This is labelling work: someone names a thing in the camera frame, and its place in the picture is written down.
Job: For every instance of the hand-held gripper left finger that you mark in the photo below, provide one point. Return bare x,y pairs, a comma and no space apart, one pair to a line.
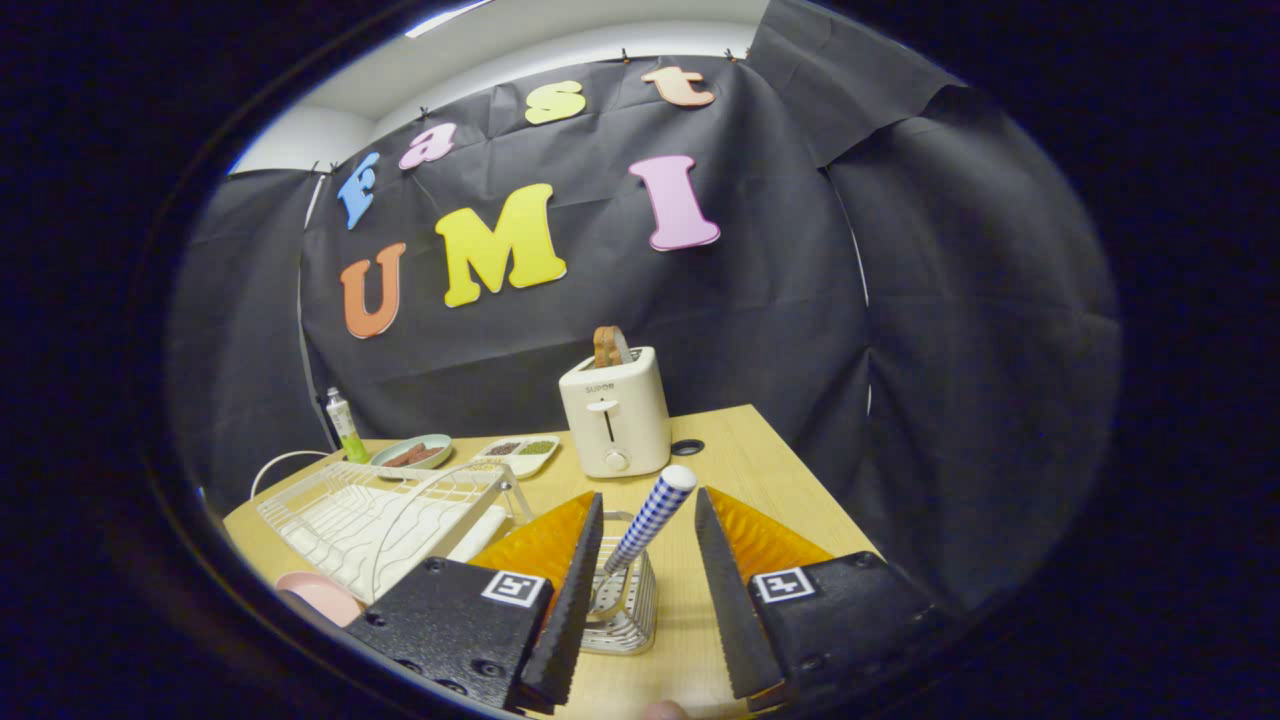
570,620

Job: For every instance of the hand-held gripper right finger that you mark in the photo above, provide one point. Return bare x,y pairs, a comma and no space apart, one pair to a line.
730,600

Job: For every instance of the pink plate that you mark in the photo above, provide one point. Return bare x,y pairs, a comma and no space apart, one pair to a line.
320,595

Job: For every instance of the white divided grain dish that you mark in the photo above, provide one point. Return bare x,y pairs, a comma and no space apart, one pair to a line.
520,466

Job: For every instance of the light blue plate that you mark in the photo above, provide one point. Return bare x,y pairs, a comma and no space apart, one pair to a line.
378,460

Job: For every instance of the green dish soap bottle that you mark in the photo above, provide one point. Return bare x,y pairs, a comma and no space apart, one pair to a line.
343,420

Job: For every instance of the white toaster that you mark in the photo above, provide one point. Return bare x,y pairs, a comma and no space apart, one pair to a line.
640,420

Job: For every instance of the black backdrop cloth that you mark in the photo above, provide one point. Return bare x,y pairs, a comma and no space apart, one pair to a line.
800,300

